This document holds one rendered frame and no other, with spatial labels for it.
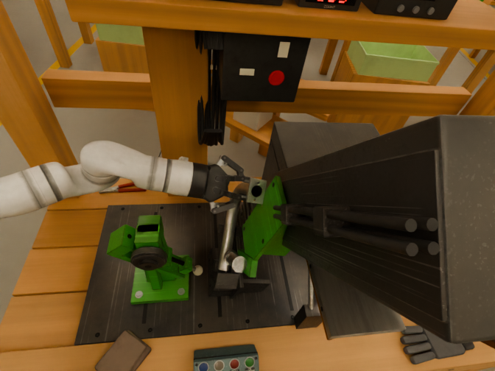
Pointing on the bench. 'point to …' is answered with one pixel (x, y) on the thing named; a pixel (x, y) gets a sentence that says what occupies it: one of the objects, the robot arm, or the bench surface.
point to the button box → (226, 355)
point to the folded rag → (124, 354)
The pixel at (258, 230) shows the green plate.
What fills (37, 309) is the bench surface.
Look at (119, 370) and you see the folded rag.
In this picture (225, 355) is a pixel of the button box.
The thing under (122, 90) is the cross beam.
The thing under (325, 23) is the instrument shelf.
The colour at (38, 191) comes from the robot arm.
